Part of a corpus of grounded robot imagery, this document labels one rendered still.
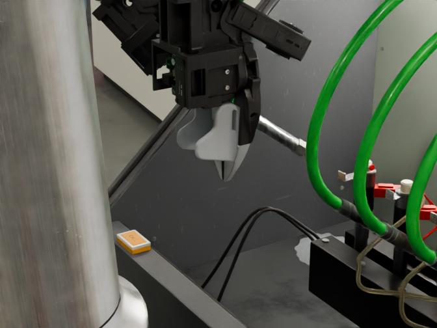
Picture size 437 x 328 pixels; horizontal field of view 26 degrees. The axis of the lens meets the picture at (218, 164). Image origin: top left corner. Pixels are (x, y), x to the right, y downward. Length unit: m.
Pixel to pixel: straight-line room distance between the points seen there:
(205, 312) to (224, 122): 0.36
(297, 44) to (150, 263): 0.49
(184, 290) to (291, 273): 0.33
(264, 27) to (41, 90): 0.50
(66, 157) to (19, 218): 0.04
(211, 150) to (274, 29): 0.13
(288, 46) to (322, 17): 0.61
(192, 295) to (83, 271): 0.74
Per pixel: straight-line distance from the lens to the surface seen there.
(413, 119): 1.62
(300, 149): 1.32
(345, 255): 1.30
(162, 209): 1.50
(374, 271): 1.27
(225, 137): 0.94
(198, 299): 1.25
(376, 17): 1.10
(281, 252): 1.62
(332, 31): 1.59
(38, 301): 0.53
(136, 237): 1.38
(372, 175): 1.27
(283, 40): 0.96
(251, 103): 0.92
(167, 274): 1.31
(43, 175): 0.48
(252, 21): 0.93
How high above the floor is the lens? 1.59
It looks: 23 degrees down
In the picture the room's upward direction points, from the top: straight up
